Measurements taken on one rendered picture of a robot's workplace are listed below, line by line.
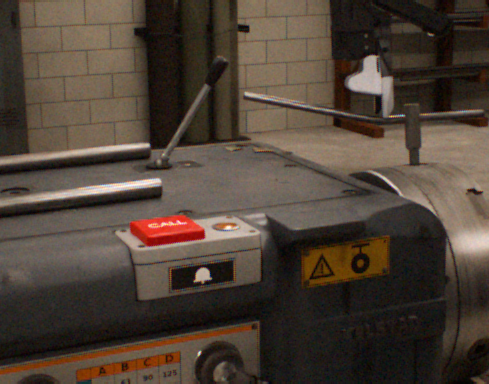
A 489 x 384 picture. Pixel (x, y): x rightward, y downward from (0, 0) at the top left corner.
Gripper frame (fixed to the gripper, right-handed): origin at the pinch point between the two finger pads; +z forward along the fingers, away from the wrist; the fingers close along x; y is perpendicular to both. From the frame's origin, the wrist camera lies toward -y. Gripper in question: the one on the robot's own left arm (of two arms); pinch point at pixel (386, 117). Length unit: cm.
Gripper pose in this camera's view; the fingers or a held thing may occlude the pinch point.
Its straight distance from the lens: 139.5
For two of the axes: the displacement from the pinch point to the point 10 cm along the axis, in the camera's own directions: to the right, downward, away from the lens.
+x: -0.6, 1.3, -9.9
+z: 0.6, 9.9, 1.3
